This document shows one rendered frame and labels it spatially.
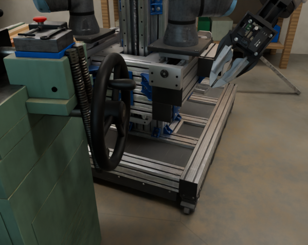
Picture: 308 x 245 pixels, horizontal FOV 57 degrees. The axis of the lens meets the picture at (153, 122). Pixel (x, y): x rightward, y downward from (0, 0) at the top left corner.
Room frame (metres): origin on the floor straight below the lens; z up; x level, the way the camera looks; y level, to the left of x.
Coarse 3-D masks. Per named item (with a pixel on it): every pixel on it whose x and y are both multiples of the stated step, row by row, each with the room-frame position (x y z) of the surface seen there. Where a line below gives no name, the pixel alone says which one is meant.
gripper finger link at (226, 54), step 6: (228, 48) 0.58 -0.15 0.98; (222, 54) 0.59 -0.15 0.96; (228, 54) 0.59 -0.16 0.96; (216, 60) 0.59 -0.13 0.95; (222, 60) 0.58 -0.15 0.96; (228, 60) 0.59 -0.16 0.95; (216, 66) 0.55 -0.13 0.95; (222, 66) 0.58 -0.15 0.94; (210, 72) 0.58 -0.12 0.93; (216, 72) 0.58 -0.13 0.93; (210, 78) 0.58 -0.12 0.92; (216, 78) 0.57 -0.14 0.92; (210, 84) 0.57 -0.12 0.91
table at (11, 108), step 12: (0, 84) 0.58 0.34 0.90; (0, 96) 0.52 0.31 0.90; (12, 96) 0.52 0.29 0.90; (24, 96) 0.56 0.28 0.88; (72, 96) 0.58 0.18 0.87; (0, 108) 0.48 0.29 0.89; (12, 108) 0.51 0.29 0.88; (24, 108) 0.55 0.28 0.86; (36, 108) 0.55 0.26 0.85; (48, 108) 0.55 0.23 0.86; (60, 108) 0.55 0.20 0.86; (72, 108) 0.57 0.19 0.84; (0, 120) 0.47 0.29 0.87; (12, 120) 0.50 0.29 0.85; (0, 132) 0.46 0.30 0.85
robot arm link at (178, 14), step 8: (168, 0) 1.22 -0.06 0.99; (176, 0) 1.18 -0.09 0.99; (184, 0) 1.17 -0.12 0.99; (192, 0) 1.18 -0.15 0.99; (200, 0) 1.18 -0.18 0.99; (168, 8) 1.22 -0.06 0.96; (176, 8) 1.18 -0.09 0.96; (184, 8) 1.17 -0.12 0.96; (192, 8) 1.18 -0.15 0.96; (200, 8) 1.18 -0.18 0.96; (168, 16) 1.22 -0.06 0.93; (176, 16) 1.18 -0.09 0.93; (184, 16) 1.17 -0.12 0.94; (192, 16) 1.19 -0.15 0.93; (200, 16) 1.21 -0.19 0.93
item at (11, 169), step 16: (32, 128) 0.56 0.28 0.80; (48, 128) 0.62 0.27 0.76; (16, 144) 0.49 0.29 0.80; (32, 144) 0.54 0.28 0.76; (48, 144) 0.61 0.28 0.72; (0, 160) 0.44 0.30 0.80; (16, 160) 0.48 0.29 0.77; (32, 160) 0.53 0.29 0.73; (0, 176) 0.42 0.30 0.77; (16, 176) 0.46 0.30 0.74; (0, 192) 0.42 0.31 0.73
